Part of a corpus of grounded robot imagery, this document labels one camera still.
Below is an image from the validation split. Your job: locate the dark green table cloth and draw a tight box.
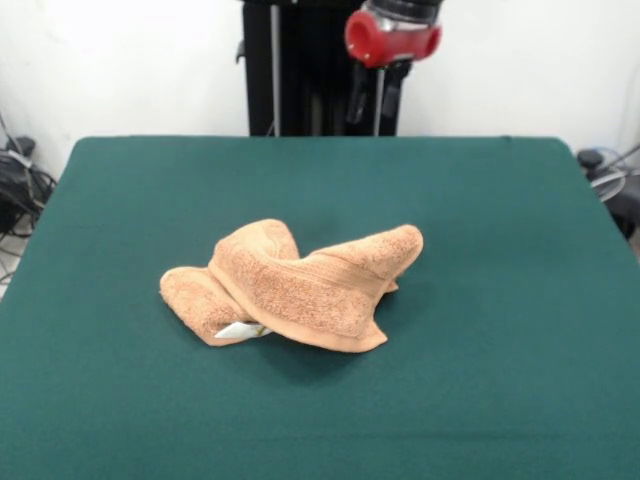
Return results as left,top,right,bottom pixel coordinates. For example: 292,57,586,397
0,135,640,480

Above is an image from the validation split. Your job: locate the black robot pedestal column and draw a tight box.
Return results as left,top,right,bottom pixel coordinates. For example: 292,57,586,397
233,0,416,137

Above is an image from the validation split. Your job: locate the black equipment stand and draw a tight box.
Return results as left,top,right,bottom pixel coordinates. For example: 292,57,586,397
607,174,640,241

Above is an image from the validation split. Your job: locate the black cable tangle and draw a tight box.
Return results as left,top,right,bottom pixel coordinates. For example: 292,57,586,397
0,149,57,241

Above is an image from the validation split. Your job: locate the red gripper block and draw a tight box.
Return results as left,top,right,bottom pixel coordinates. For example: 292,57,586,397
343,8,444,124

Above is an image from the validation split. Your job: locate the grey pedestal leg foot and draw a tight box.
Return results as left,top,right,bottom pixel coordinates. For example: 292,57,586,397
4,137,37,157
577,148,607,170

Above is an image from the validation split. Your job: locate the tan terry towel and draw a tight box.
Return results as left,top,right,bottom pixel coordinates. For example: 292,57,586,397
158,217,425,351

